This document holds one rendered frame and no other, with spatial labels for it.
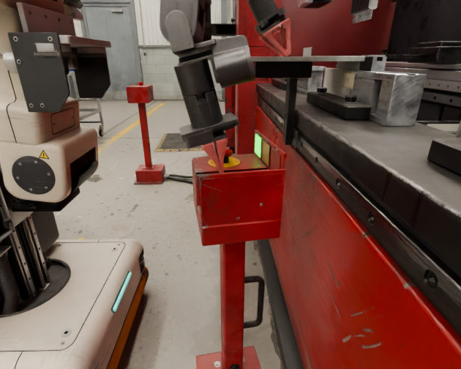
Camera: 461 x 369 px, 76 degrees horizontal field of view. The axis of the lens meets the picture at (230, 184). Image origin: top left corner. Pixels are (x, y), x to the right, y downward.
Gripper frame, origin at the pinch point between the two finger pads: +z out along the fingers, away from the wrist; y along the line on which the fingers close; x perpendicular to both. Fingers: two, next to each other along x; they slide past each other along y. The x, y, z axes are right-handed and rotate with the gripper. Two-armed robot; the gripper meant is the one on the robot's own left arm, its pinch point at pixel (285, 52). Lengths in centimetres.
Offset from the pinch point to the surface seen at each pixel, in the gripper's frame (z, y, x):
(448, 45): 18.7, -5.4, -34.3
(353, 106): 15.1, -20.1, -3.8
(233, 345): 56, -25, 50
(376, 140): 16.4, -36.6, 0.2
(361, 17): 2.5, -1.8, -19.5
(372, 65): 11.1, -13.8, -12.8
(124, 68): -117, 710, 221
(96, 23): -227, 709, 213
